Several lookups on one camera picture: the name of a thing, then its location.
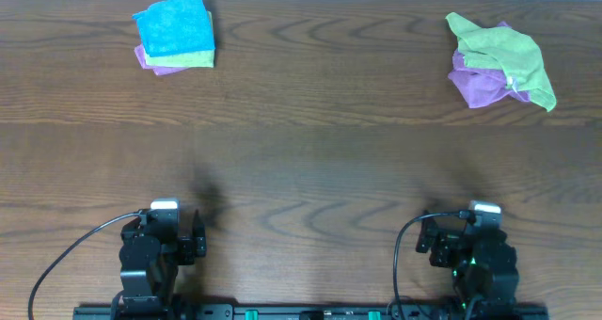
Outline blue microfiber cloth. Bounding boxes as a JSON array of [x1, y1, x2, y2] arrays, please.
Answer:
[[132, 0, 215, 57]]

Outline folded purple cloth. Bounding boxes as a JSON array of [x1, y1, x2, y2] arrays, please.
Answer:
[[134, 45, 185, 76]]

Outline crumpled green cloth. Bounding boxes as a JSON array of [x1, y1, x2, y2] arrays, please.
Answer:
[[445, 11, 558, 113]]

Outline crumpled purple cloth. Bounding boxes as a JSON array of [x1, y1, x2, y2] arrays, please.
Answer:
[[447, 21, 531, 110]]

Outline folded green cloth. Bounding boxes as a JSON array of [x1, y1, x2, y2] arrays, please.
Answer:
[[143, 9, 216, 70]]

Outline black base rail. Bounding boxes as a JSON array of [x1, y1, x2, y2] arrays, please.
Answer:
[[71, 304, 550, 320]]

